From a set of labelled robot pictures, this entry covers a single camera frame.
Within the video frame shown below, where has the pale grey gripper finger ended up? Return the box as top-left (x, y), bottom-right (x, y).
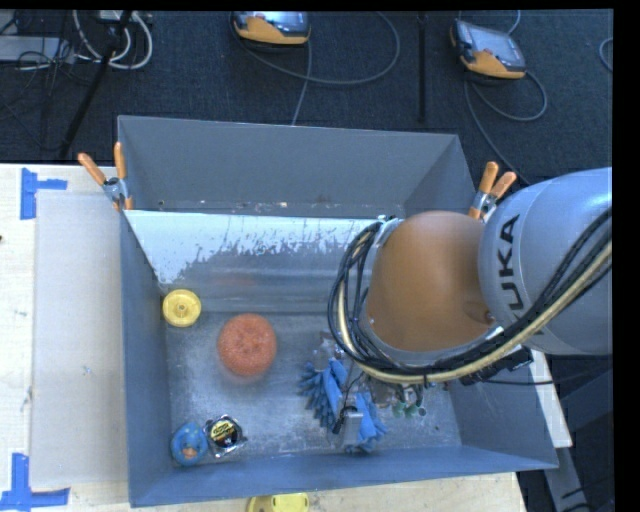
top-left (342, 405), bottom-right (365, 448)

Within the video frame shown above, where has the blue fringed cloth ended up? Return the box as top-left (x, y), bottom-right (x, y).
top-left (297, 357), bottom-right (390, 455)

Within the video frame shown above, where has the yellow flat disc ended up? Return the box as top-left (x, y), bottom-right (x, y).
top-left (246, 492), bottom-right (311, 512)

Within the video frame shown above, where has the orange round scrubber ball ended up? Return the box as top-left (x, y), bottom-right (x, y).
top-left (216, 312), bottom-right (279, 378)

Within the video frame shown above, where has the blue round toy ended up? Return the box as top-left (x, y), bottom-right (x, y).
top-left (169, 421), bottom-right (209, 468)

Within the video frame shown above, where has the yellow round lid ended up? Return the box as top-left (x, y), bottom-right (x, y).
top-left (161, 288), bottom-right (203, 329)

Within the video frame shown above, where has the grey metal bin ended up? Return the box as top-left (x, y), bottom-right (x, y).
top-left (115, 114), bottom-right (560, 509)

